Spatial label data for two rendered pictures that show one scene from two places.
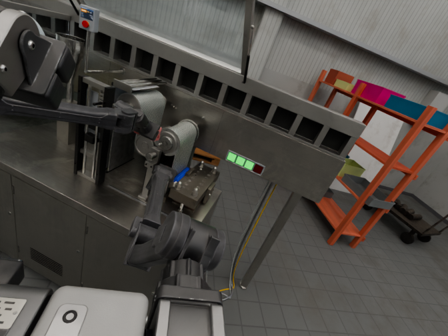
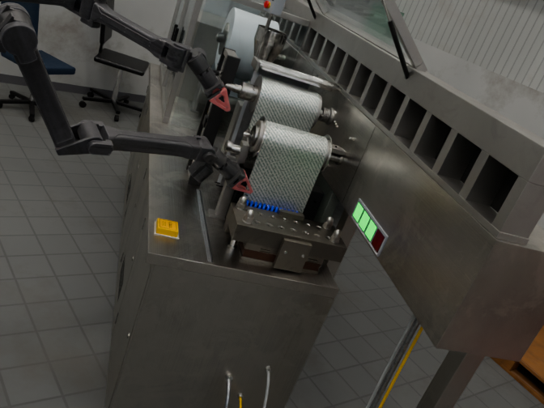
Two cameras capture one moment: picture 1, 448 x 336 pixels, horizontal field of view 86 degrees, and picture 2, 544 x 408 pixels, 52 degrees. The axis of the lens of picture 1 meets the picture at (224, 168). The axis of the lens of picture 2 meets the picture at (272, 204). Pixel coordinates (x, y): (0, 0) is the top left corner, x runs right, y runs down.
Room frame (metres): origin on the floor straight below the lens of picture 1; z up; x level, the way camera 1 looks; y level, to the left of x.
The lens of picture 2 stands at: (0.35, -1.41, 1.80)
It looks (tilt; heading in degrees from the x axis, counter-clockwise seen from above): 22 degrees down; 62
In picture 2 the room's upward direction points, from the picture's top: 21 degrees clockwise
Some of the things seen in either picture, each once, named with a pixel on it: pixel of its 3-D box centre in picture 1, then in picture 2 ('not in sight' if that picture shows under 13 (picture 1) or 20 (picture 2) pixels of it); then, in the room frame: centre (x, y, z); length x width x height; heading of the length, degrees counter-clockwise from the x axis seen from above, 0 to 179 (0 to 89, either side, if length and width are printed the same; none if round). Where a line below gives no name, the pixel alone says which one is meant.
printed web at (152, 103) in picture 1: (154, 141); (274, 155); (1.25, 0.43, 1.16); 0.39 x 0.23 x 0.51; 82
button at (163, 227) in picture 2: not in sight; (167, 227); (0.86, 0.20, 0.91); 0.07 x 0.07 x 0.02; 82
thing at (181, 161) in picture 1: (181, 162); (279, 187); (1.22, 0.24, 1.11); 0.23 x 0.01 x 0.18; 172
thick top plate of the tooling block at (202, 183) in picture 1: (197, 183); (286, 231); (1.24, 0.12, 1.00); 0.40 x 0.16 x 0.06; 172
